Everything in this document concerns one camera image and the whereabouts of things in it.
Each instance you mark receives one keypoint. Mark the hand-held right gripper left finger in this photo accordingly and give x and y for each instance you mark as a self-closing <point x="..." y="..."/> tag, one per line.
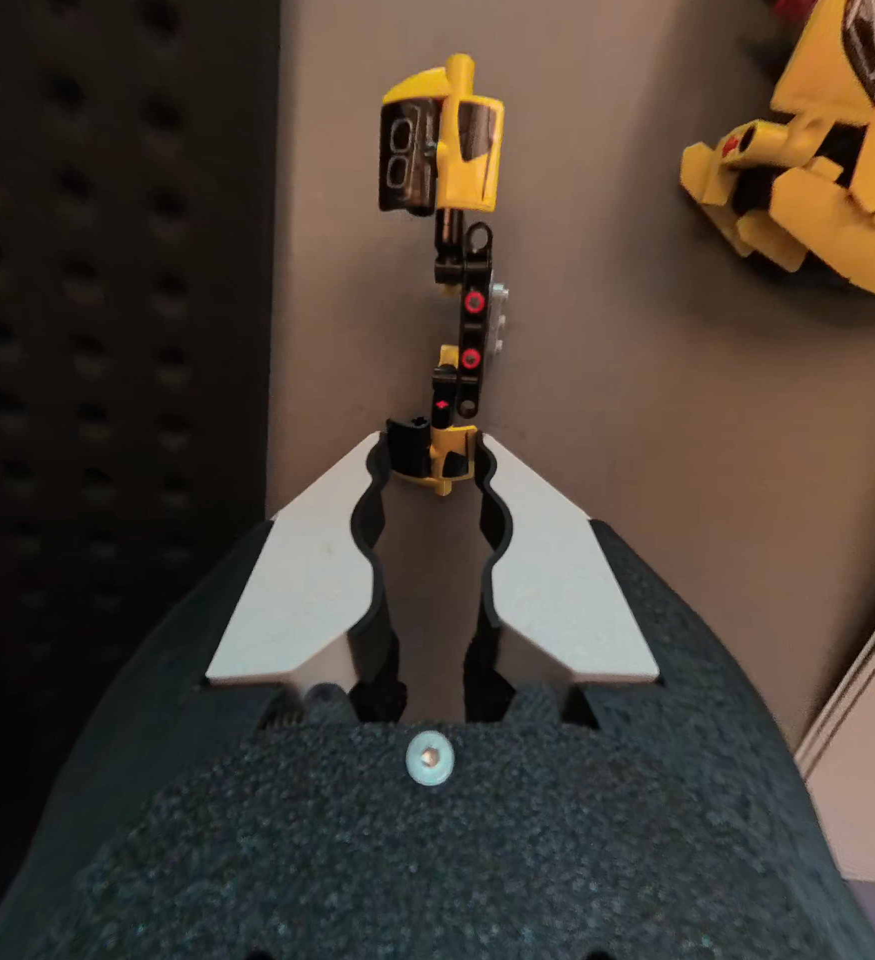
<point x="310" y="585"/>

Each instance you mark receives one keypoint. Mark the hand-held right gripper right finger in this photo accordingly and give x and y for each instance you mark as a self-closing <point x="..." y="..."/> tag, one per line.
<point x="565" y="592"/>

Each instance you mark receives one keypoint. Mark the yellow black brick subassembly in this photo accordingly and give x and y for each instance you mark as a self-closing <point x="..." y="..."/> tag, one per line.
<point x="467" y="150"/>

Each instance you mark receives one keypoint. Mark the grey desk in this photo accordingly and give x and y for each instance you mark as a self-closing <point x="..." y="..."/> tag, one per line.
<point x="632" y="450"/>

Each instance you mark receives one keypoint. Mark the open instruction manual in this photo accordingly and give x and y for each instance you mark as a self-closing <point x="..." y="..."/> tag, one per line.
<point x="872" y="750"/>

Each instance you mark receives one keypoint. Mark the black perforated panel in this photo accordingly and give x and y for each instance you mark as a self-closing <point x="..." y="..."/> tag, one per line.
<point x="70" y="300"/>

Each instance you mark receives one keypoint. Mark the yellow brick car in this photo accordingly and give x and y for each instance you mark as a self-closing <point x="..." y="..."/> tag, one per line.
<point x="820" y="210"/>

